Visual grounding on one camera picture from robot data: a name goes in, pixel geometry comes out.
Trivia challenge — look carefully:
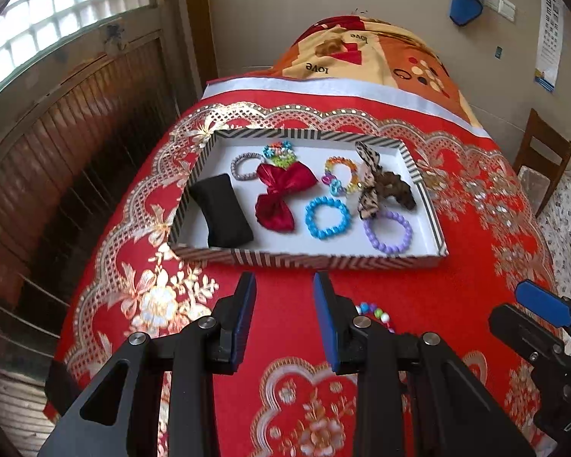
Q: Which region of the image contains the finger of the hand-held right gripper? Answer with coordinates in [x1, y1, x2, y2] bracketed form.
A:
[489, 304, 560, 365]
[515, 280, 571, 329]

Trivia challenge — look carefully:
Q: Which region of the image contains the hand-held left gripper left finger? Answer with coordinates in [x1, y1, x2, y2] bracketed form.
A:
[38, 271, 258, 457]

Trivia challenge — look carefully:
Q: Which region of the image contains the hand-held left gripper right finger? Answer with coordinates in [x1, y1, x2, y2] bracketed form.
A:
[313, 271, 536, 457]

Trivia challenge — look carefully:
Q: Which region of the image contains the pastel mixed bead bracelet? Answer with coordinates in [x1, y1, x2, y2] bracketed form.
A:
[354, 301, 396, 334]

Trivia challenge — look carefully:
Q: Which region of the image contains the striped cardboard box tray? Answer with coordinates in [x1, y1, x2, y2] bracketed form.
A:
[167, 128, 449, 270]

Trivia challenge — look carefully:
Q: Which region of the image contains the purple bead bracelet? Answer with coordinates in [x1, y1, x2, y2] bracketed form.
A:
[363, 210, 414, 253]

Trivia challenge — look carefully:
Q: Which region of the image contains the blue bead bracelet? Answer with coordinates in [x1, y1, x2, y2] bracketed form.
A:
[305, 196, 351, 240]

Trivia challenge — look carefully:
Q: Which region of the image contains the black bracelet cushion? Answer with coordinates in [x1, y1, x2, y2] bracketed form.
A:
[189, 174, 254, 248]

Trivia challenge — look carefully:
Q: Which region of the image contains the red satin bow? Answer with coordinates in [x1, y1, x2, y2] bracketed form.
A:
[254, 162, 317, 233]

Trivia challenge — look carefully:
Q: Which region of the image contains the leopard print bow scrunchie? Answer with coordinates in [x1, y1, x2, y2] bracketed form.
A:
[354, 141, 417, 222]

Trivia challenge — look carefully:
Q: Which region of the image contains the grey woven bracelet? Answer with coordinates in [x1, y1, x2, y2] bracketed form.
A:
[231, 152, 267, 182]

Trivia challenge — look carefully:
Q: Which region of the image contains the rainbow crystal bead bracelet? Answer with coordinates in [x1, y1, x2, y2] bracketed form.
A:
[321, 155, 360, 196]

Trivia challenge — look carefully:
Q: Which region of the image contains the colourful flower bead bracelet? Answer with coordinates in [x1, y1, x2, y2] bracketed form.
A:
[262, 140, 298, 169]

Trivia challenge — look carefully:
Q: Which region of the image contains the red floral tablecloth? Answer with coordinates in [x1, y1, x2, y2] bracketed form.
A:
[45, 100, 567, 457]

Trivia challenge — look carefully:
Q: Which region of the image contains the white floral cloth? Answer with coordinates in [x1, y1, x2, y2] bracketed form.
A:
[538, 166, 571, 305]

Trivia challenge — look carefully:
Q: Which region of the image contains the wooden chair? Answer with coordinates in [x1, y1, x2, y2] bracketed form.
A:
[513, 109, 571, 217]

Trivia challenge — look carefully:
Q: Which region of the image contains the black smartphone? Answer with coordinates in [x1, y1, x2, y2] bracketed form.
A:
[45, 359, 83, 416]

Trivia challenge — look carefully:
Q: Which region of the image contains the wooden louvered door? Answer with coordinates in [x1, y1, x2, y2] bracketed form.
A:
[0, 33, 210, 344]

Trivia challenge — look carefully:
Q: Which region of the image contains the orange printed blanket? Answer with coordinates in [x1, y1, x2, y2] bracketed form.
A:
[271, 16, 479, 127]

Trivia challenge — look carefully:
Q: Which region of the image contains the glass block window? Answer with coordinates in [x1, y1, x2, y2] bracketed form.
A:
[0, 0, 158, 101]

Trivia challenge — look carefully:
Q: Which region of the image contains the wall calendar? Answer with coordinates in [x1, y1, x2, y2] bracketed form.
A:
[533, 0, 567, 91]

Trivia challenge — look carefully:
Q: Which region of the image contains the white wall switch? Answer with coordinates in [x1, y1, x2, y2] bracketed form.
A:
[485, 0, 517, 22]

